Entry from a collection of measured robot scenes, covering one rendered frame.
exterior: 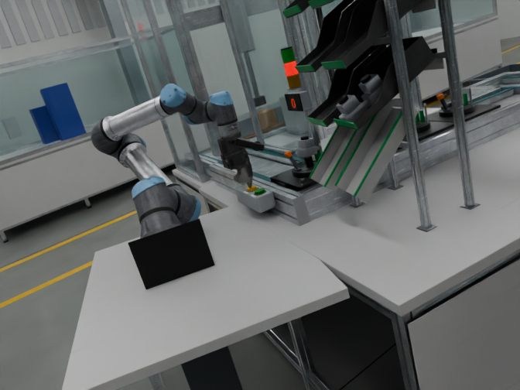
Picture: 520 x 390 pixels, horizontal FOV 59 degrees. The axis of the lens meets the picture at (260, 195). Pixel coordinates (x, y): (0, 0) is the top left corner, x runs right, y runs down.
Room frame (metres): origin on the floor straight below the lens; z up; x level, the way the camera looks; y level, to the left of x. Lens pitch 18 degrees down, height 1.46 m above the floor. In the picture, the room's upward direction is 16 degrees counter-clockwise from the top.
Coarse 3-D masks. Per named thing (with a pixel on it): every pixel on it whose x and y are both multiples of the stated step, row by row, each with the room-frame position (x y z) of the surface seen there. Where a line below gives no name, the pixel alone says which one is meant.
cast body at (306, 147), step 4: (304, 136) 1.65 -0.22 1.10; (308, 136) 1.64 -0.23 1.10; (300, 140) 1.64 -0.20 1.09; (304, 140) 1.63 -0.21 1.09; (308, 140) 1.63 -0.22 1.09; (312, 140) 1.63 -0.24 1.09; (300, 144) 1.64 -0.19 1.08; (304, 144) 1.62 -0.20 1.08; (308, 144) 1.63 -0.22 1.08; (312, 144) 1.63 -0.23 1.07; (300, 148) 1.65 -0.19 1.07; (304, 148) 1.62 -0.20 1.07; (308, 148) 1.63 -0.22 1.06; (312, 148) 1.63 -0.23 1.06; (316, 148) 1.66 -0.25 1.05; (296, 152) 1.65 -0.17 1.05; (300, 152) 1.62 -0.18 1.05; (304, 152) 1.62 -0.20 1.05; (308, 152) 1.62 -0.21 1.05; (312, 152) 1.63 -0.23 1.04; (316, 152) 1.64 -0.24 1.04; (300, 156) 1.63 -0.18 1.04; (304, 156) 1.62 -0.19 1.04
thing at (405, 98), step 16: (384, 0) 1.17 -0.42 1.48; (448, 0) 1.22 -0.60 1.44; (320, 16) 1.46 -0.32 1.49; (448, 16) 1.22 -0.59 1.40; (400, 32) 1.16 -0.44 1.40; (448, 32) 1.22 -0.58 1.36; (400, 48) 1.16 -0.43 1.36; (448, 48) 1.22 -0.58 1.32; (400, 64) 1.16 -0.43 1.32; (448, 64) 1.23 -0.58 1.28; (400, 80) 1.17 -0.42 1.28; (448, 80) 1.23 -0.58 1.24; (400, 96) 1.17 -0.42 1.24; (464, 128) 1.22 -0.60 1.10; (416, 144) 1.16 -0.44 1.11; (464, 144) 1.22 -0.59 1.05; (416, 160) 1.16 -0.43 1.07; (464, 160) 1.22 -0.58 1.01; (416, 176) 1.16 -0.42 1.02; (464, 176) 1.22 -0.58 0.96; (416, 192) 1.17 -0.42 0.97; (464, 192) 1.23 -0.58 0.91; (432, 224) 1.17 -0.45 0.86
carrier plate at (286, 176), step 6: (282, 174) 1.71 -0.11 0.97; (288, 174) 1.69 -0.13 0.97; (276, 180) 1.66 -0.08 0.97; (282, 180) 1.63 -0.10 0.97; (288, 180) 1.61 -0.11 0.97; (294, 180) 1.59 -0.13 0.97; (306, 180) 1.55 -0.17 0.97; (312, 180) 1.53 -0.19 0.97; (288, 186) 1.58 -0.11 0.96; (294, 186) 1.53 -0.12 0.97; (300, 186) 1.50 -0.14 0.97; (306, 186) 1.50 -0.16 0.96
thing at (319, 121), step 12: (372, 48) 1.42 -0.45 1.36; (384, 48) 1.35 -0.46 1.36; (360, 60) 1.47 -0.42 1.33; (336, 72) 1.45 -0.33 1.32; (348, 72) 1.46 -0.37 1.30; (360, 72) 1.33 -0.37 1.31; (336, 84) 1.45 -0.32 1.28; (348, 84) 1.46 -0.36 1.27; (336, 96) 1.45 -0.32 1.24; (324, 108) 1.44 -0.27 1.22; (336, 108) 1.31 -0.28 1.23; (312, 120) 1.39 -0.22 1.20; (324, 120) 1.31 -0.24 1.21
